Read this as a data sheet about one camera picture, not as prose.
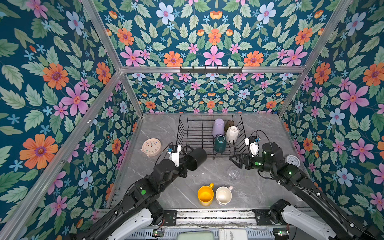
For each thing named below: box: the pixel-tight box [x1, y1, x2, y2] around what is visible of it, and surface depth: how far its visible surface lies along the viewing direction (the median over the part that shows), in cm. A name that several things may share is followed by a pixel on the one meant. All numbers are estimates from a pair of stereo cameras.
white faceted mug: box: [225, 125, 241, 144], surface depth 96 cm
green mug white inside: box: [214, 135, 227, 154], surface depth 93 cm
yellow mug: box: [197, 183, 214, 207], surface depth 78 cm
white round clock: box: [285, 154, 301, 167], surface depth 92 cm
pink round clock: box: [140, 138, 162, 158], surface depth 100 cm
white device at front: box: [218, 228, 248, 240], surface depth 70 cm
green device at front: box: [176, 230, 215, 240], surface depth 68 cm
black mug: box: [183, 145, 208, 171], surface depth 73 cm
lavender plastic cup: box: [212, 118, 225, 138], surface depth 98 cm
